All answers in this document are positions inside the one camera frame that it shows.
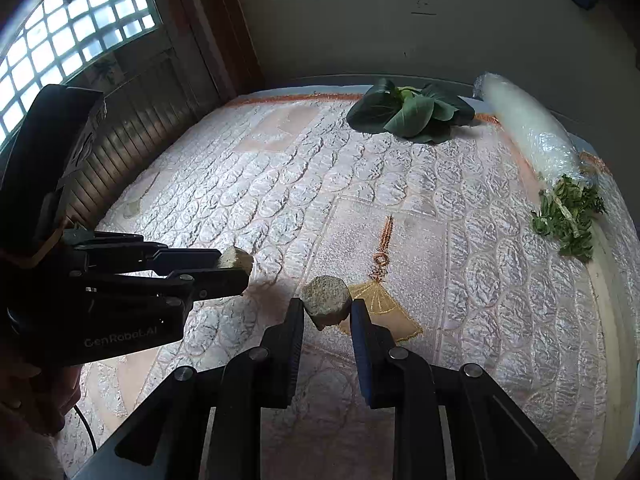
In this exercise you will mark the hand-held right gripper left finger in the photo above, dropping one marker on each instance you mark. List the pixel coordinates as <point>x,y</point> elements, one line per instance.
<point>292,355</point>

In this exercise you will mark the green leafy vegetable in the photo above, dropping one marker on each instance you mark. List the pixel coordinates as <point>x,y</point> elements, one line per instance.
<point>410,112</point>

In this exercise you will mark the plastic-wrapped white radish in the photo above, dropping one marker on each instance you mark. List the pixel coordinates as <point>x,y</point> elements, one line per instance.
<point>525,130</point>

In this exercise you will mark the person's left hand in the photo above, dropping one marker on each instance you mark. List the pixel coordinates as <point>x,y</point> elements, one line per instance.
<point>45,395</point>

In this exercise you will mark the green herb bunch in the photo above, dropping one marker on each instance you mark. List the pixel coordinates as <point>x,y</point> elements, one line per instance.
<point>567,220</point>

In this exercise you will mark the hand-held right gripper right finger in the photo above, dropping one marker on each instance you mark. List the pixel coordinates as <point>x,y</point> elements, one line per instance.
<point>365,360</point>

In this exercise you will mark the tan cut vegetable chunk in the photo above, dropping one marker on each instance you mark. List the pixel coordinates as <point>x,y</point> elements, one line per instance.
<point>327,302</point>
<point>237,259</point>

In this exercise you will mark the quilted pink mattress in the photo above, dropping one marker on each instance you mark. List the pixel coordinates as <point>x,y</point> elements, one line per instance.
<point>450,240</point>

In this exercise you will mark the glass block window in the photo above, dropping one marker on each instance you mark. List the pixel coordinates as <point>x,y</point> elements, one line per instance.
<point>75,35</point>

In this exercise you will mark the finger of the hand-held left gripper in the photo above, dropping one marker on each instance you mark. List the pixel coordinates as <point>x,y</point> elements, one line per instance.
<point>150,255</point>
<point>210,282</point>

